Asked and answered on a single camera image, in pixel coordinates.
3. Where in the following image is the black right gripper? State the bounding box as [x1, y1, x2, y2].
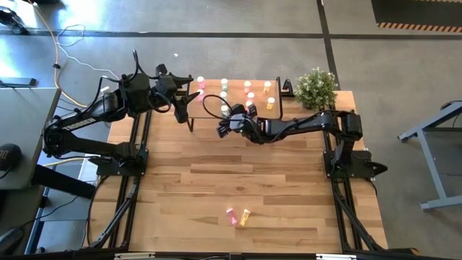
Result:
[216, 104, 268, 144]

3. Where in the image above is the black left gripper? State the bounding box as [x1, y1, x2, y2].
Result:
[149, 73, 201, 124]

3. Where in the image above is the black floor tape line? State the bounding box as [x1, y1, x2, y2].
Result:
[316, 0, 342, 91]
[0, 30, 462, 40]

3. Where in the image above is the potted green artificial plant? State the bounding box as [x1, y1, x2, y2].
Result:
[293, 66, 339, 111]

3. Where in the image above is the grey desk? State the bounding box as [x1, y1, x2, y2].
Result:
[0, 86, 62, 191]

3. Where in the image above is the black flat device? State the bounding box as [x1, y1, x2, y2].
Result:
[0, 77, 37, 88]

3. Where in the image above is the black round object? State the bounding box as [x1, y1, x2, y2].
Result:
[0, 143, 22, 173]

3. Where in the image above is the black bulky object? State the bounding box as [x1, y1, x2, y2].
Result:
[0, 5, 28, 35]

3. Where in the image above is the black hazard-striped floor mat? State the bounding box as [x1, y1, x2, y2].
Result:
[370, 0, 462, 33]

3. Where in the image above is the yellow cable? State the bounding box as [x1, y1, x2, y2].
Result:
[28, 0, 87, 109]

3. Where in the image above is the blue-grey metal table frame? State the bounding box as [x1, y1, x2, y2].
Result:
[398, 100, 462, 212]

